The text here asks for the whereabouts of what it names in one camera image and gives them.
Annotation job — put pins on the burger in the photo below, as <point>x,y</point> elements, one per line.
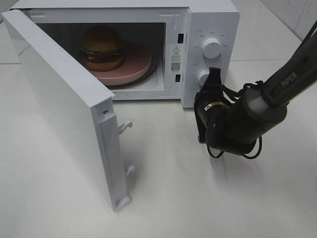
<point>101,49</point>

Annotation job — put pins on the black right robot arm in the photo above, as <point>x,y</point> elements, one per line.
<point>234,122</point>

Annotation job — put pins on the warning label sticker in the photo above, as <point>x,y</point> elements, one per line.
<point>176,52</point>

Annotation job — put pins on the pink plate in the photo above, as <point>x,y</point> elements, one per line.
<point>137,61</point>

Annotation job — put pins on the white microwave knob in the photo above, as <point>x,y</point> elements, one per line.
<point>211,47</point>
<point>202,76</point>

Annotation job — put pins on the glass turntable plate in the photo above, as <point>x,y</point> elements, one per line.
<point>151,71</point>

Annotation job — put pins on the white microwave oven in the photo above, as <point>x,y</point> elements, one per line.
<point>156,24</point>

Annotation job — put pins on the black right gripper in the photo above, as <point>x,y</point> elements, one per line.
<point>210,107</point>

